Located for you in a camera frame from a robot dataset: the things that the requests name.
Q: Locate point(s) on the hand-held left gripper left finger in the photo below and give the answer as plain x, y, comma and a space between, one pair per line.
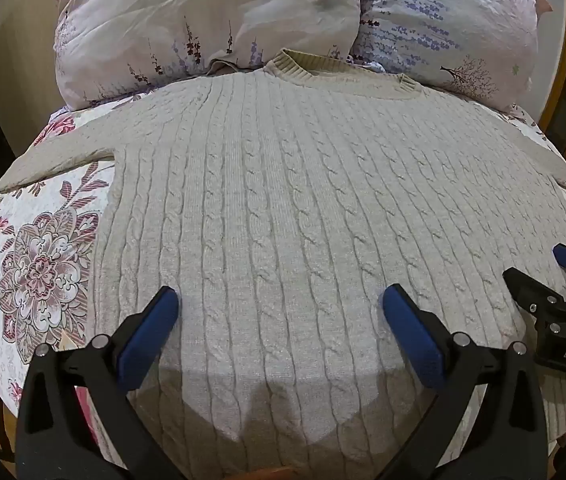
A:
149, 327

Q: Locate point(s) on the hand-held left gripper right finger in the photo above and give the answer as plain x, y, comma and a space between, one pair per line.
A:
413, 332

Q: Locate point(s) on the floral bed sheet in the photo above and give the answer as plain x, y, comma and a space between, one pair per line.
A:
38, 260

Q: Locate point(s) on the lavender print pillow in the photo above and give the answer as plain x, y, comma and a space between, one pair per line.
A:
453, 25

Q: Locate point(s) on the pink floral pillow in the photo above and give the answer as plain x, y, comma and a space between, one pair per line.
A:
203, 15

